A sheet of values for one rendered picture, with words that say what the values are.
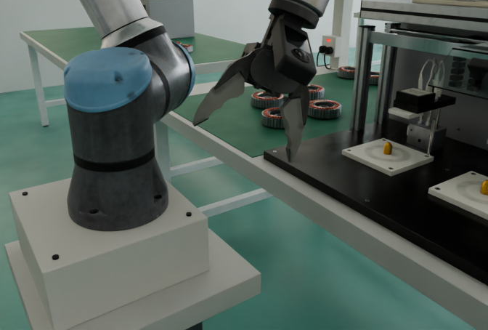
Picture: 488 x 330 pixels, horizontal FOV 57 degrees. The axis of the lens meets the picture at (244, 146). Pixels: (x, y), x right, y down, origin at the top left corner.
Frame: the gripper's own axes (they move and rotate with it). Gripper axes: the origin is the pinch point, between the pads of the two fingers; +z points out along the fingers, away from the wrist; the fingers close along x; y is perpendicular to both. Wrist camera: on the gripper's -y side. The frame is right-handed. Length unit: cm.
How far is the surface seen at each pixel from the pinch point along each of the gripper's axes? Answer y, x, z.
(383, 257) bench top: 6.4, -33.5, 10.3
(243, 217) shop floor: 153, -61, 50
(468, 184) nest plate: 16, -52, -7
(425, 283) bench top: -1.5, -36.6, 10.2
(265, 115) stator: 69, -24, -4
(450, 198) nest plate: 11.9, -46.2, -3.4
